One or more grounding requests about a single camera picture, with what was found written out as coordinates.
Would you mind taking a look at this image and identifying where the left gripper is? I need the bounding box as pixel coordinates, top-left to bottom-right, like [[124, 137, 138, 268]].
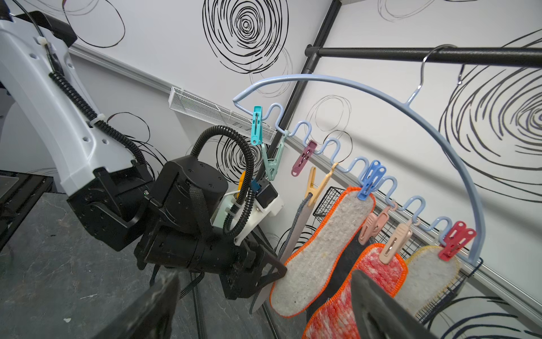
[[134, 155, 287, 299]]

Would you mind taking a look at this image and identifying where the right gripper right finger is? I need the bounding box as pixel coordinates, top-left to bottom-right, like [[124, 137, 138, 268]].
[[351, 271, 435, 338]]

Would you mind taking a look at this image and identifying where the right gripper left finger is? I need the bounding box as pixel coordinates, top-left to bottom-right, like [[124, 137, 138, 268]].
[[95, 273, 180, 338]]

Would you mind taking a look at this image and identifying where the grey black-backed insole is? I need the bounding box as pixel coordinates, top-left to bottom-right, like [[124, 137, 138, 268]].
[[249, 193, 313, 314]]

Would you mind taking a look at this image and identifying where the grey orange-edged insole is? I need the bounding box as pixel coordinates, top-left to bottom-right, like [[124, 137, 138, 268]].
[[269, 187, 376, 318]]

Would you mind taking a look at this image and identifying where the white knitted insole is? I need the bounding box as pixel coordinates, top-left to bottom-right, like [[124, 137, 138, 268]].
[[394, 246, 462, 316]]

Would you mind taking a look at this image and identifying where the dark grey felt insole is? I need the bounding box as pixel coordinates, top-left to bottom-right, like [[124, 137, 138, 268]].
[[306, 240, 373, 321]]

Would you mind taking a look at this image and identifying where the light blue clip hanger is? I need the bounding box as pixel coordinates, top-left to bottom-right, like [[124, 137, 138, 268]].
[[233, 44, 486, 265]]

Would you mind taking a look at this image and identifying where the black garment rack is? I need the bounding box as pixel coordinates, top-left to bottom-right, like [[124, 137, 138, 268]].
[[253, 0, 542, 187]]

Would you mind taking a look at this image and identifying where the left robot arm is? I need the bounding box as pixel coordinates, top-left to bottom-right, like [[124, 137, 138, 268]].
[[1, 4, 287, 299]]

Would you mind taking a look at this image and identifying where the red white patterned insole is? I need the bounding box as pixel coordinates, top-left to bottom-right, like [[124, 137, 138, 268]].
[[302, 243, 409, 339]]

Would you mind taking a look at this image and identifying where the peach clothespin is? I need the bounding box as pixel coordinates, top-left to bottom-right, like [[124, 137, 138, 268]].
[[379, 220, 413, 265]]

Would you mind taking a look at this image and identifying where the tan clothespin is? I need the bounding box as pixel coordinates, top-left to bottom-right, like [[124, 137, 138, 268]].
[[304, 162, 340, 208]]

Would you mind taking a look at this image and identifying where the pink clothespin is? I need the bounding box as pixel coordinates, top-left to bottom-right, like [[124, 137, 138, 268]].
[[359, 205, 398, 245]]

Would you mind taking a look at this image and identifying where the mint green clothespin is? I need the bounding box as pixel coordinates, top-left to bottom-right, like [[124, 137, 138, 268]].
[[261, 130, 289, 182]]

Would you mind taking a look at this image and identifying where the red clothespin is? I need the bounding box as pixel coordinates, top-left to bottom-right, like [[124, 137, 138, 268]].
[[438, 221, 477, 262]]

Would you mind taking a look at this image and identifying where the teal clothespin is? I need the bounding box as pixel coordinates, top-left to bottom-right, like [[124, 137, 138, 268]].
[[251, 106, 263, 146]]

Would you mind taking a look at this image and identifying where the purple clothespin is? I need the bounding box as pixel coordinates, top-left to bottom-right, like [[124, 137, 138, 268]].
[[291, 140, 318, 177]]

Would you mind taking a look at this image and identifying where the blue clothespin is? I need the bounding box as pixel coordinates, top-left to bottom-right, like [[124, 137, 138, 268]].
[[357, 160, 387, 201]]

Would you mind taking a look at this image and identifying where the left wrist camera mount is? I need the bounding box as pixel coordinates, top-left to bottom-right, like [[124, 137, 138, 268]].
[[211, 179, 285, 246]]

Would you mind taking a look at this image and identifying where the black wire wall basket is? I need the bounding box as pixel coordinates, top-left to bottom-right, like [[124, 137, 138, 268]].
[[312, 186, 484, 327]]

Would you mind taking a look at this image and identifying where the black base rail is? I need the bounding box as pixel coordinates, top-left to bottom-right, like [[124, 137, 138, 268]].
[[1, 170, 54, 250]]

